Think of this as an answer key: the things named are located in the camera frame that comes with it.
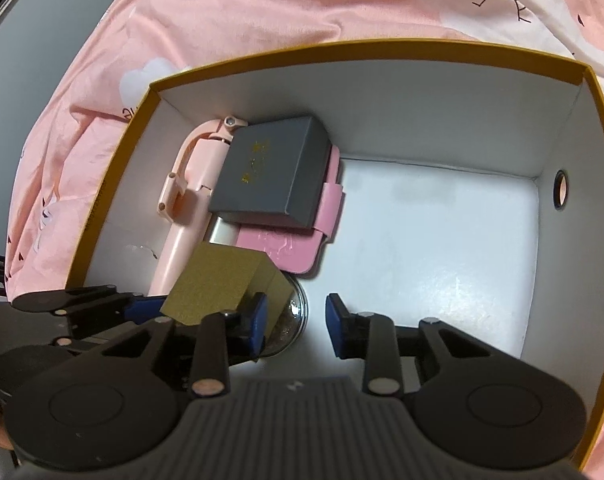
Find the yellow cardboard box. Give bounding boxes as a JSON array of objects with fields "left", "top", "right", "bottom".
[{"left": 64, "top": 39, "right": 604, "bottom": 471}]

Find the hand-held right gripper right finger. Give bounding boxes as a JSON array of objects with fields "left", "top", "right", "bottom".
[{"left": 325, "top": 292, "right": 487, "bottom": 397}]

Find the pink selfie stick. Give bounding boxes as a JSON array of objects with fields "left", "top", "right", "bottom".
[{"left": 147, "top": 116, "right": 247, "bottom": 297}]

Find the grey box with gold stars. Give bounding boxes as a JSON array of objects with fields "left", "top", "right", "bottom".
[{"left": 208, "top": 116, "right": 333, "bottom": 228}]

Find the pink wallet case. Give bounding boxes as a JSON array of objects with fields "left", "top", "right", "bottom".
[{"left": 237, "top": 145, "right": 345, "bottom": 276}]

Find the gold cardboard box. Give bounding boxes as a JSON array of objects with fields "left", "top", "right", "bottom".
[{"left": 161, "top": 241, "right": 295, "bottom": 363}]

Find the pink printed blanket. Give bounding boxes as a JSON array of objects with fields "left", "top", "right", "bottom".
[{"left": 4, "top": 0, "right": 604, "bottom": 306}]

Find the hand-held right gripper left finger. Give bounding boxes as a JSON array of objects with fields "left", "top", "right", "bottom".
[{"left": 102, "top": 292, "right": 270, "bottom": 400}]

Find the round silver tin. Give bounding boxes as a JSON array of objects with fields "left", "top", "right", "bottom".
[{"left": 259, "top": 272, "right": 310, "bottom": 358}]

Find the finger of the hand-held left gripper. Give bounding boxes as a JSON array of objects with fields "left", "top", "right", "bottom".
[
  {"left": 49, "top": 320, "right": 148, "bottom": 354},
  {"left": 12, "top": 285, "right": 165, "bottom": 326}
]

